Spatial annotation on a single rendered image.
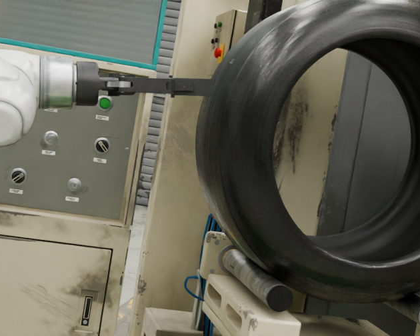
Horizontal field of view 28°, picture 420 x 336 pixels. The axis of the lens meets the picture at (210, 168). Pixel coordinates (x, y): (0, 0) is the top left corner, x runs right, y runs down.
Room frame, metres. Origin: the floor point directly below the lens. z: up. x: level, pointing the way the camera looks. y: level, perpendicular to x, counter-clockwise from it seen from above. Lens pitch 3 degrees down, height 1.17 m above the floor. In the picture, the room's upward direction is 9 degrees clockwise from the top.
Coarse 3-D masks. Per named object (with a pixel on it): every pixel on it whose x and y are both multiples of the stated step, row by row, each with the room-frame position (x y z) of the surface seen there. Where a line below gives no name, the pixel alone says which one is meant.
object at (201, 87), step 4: (176, 80) 1.45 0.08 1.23; (180, 80) 1.45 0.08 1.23; (184, 80) 1.45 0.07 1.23; (188, 80) 1.46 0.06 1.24; (192, 80) 1.46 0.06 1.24; (196, 80) 1.46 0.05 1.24; (200, 80) 1.46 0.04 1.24; (204, 80) 1.46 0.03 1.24; (208, 80) 1.46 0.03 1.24; (212, 80) 1.47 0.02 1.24; (196, 84) 1.46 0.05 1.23; (200, 84) 1.46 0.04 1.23; (204, 84) 1.46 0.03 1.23; (208, 84) 1.46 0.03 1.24; (212, 84) 1.47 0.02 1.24; (196, 88) 1.46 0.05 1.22; (200, 88) 1.46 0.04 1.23; (204, 88) 1.46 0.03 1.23; (208, 88) 1.46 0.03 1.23; (212, 88) 1.47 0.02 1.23; (176, 92) 1.45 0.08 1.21; (180, 92) 1.45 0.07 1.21; (184, 92) 1.46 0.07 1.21; (188, 92) 1.46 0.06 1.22; (192, 92) 1.46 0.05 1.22; (196, 92) 1.46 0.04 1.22; (200, 92) 1.46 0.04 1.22; (204, 92) 1.46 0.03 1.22; (208, 92) 1.46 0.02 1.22; (212, 92) 1.47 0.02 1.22
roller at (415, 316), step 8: (408, 296) 1.51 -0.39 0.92; (416, 296) 1.50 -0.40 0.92; (392, 304) 1.55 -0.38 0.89; (400, 304) 1.52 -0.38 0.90; (408, 304) 1.49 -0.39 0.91; (416, 304) 1.47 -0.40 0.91; (400, 312) 1.53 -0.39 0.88; (408, 312) 1.48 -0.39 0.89; (416, 312) 1.45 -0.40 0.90; (416, 320) 1.46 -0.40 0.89
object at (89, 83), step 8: (80, 64) 1.40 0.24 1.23; (88, 64) 1.41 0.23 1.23; (96, 64) 1.41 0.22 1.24; (80, 72) 1.39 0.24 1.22; (88, 72) 1.39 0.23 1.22; (96, 72) 1.40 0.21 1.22; (80, 80) 1.39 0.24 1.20; (88, 80) 1.39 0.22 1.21; (96, 80) 1.39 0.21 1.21; (104, 80) 1.39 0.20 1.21; (112, 80) 1.39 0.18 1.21; (80, 88) 1.39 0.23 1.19; (88, 88) 1.39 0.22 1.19; (96, 88) 1.39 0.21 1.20; (104, 88) 1.40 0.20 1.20; (112, 88) 1.39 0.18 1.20; (80, 96) 1.39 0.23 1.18; (88, 96) 1.40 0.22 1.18; (96, 96) 1.40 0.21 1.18; (80, 104) 1.41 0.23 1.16; (88, 104) 1.41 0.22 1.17; (96, 104) 1.42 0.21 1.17
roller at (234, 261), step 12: (228, 252) 1.69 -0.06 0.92; (240, 252) 1.68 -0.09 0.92; (228, 264) 1.65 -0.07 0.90; (240, 264) 1.58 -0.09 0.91; (252, 264) 1.55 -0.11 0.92; (240, 276) 1.55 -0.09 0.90; (252, 276) 1.49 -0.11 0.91; (264, 276) 1.45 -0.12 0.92; (252, 288) 1.47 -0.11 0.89; (264, 288) 1.40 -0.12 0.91; (276, 288) 1.37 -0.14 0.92; (288, 288) 1.39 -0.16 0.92; (264, 300) 1.39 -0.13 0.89; (276, 300) 1.37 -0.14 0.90; (288, 300) 1.38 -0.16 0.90
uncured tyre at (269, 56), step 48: (336, 0) 1.43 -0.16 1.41; (384, 0) 1.44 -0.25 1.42; (240, 48) 1.50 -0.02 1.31; (288, 48) 1.39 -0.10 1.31; (336, 48) 1.39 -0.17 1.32; (384, 48) 1.70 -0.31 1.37; (240, 96) 1.39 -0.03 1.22; (240, 144) 1.38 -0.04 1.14; (240, 192) 1.39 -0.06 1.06; (240, 240) 1.44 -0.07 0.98; (288, 240) 1.39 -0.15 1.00; (336, 240) 1.70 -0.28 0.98; (384, 240) 1.71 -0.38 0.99; (336, 288) 1.43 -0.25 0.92; (384, 288) 1.44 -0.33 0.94
